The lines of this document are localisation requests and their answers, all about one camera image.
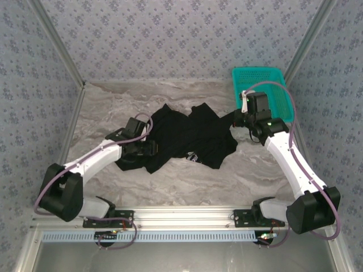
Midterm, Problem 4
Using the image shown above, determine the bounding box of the teal plastic basket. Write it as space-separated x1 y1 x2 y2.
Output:
231 66 294 124

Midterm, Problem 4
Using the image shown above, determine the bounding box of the aluminium frame rail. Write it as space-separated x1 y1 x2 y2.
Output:
29 206 340 230

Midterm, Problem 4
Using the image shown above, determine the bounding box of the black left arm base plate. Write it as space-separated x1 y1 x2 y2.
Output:
82 209 134 228

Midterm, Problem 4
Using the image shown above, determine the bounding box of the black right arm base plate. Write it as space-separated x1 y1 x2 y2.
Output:
234 209 286 228

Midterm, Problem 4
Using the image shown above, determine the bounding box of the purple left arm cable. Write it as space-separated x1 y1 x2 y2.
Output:
33 113 154 250

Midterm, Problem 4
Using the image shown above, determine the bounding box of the aluminium side rail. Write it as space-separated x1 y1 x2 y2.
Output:
283 80 326 207
44 83 87 209

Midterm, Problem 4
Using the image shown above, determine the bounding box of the aluminium frame post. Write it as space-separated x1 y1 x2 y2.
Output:
27 0 86 88
283 0 340 83

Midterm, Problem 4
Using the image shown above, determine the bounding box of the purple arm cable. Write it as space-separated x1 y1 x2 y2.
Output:
33 113 154 250
243 81 341 249

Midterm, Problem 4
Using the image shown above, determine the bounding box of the light blue slotted cable duct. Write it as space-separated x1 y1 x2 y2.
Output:
41 230 258 243

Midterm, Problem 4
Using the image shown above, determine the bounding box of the grey metal shelf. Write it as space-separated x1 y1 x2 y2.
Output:
15 228 354 272

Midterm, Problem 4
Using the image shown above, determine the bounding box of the small black control board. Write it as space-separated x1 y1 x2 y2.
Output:
256 231 278 245
94 231 119 241

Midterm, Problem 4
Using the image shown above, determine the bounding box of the black t-shirt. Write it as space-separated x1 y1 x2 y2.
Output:
115 103 242 174

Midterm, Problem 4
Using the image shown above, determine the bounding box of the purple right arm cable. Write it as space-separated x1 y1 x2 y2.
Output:
243 81 341 249

